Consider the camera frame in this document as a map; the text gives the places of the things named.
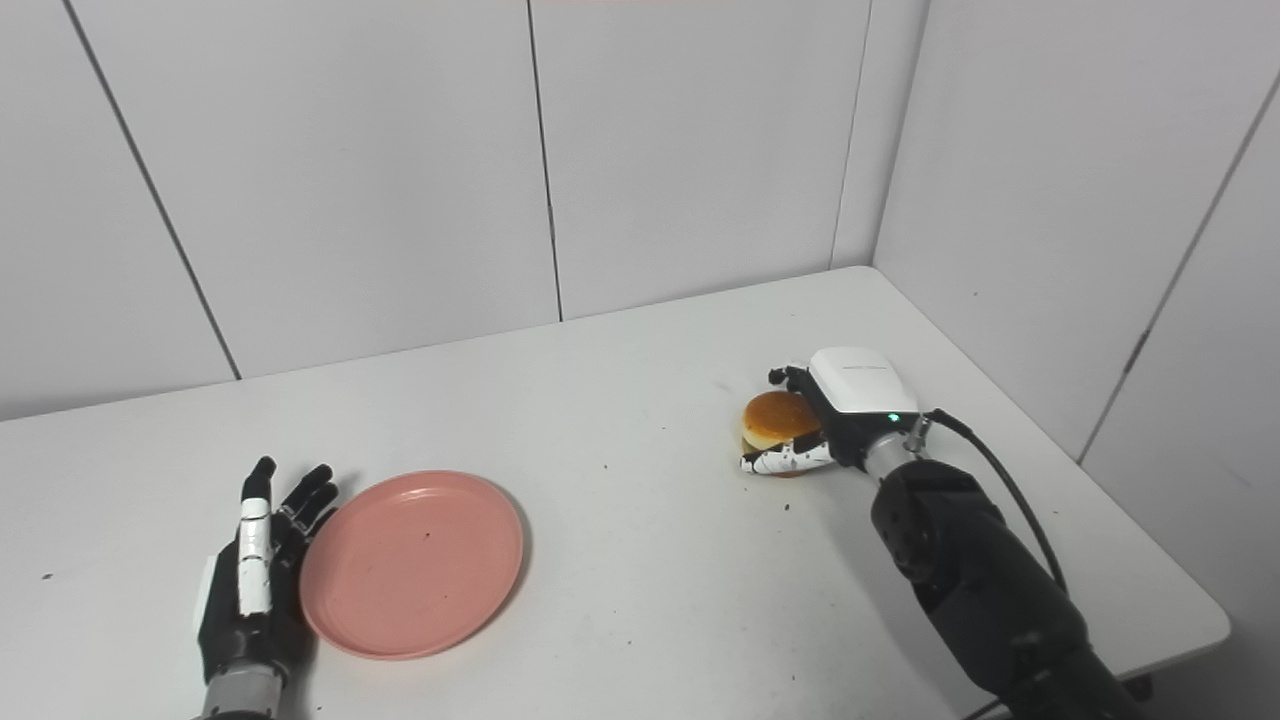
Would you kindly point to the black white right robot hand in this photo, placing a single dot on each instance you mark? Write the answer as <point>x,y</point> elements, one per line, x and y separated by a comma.
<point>860,390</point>

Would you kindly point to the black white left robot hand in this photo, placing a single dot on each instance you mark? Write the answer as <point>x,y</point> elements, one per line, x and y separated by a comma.
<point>225,620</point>

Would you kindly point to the toy hamburger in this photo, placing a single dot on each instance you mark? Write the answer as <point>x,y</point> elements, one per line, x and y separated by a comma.
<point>775,418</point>

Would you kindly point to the pink round plate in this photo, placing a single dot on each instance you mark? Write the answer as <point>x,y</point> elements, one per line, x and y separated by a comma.
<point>412,565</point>

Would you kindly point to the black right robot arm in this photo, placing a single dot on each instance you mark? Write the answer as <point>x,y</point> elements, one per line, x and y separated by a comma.
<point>980,580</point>

